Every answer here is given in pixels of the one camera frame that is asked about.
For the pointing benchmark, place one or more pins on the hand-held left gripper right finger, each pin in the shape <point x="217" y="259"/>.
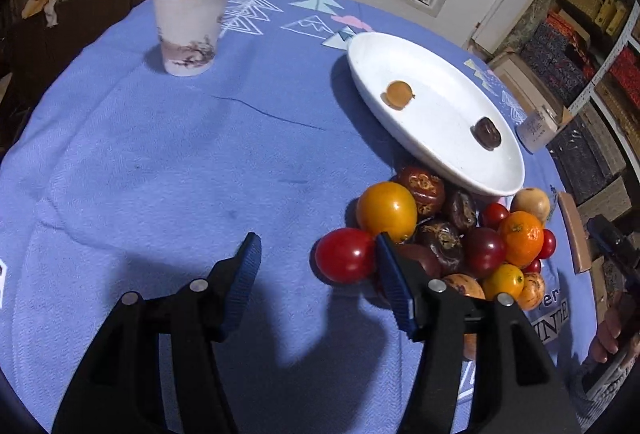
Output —
<point x="395" y="286"/>

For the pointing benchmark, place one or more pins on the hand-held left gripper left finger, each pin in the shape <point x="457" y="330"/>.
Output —
<point x="247" y="274"/>

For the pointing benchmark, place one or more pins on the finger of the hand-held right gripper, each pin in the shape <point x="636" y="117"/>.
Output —
<point x="607" y="239"/>

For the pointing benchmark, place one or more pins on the red cherry tomato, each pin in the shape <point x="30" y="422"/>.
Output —
<point x="345" y="255"/>
<point x="532" y="266"/>
<point x="495" y="214"/>
<point x="549" y="244"/>

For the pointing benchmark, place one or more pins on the speckled tan fruit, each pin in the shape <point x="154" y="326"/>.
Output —
<point x="531" y="291"/>
<point x="462" y="286"/>

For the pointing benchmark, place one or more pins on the large yellow tomato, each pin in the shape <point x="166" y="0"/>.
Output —
<point x="386" y="210"/>

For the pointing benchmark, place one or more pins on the tan round fruit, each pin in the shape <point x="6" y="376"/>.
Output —
<point x="530" y="204"/>

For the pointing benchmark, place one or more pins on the dark purple tomato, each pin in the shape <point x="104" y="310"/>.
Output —
<point x="482" y="251"/>
<point x="422" y="261"/>

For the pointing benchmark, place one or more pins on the small yellow tomato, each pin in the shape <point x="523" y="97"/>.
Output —
<point x="502" y="281"/>

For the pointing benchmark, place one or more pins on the white oval plate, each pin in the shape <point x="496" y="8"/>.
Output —
<point x="440" y="114"/>

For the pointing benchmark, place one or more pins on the person's right forearm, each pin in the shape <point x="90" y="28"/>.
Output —
<point x="607" y="386"/>

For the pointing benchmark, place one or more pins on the person's right hand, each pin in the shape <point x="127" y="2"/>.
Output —
<point x="607" y="339"/>

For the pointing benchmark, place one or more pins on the wooden chair back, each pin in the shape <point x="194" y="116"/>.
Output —
<point x="572" y="234"/>

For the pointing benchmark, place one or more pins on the dark water chestnut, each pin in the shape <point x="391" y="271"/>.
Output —
<point x="461" y="209"/>
<point x="487" y="132"/>
<point x="442" y="241"/>
<point x="422" y="186"/>

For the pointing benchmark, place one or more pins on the mandarin orange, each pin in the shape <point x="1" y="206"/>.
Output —
<point x="470" y="346"/>
<point x="521" y="237"/>

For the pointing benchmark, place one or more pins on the blue printed tablecloth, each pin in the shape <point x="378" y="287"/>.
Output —
<point x="175" y="174"/>

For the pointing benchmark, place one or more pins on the white drink can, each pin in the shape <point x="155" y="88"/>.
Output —
<point x="537" y="129"/>

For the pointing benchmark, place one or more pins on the shelf of patterned boxes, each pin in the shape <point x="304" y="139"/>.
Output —
<point x="590" y="49"/>

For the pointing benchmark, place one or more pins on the small orange tomato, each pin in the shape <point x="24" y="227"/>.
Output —
<point x="398" y="95"/>

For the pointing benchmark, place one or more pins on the white printed paper cup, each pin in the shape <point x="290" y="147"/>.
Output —
<point x="192" y="26"/>

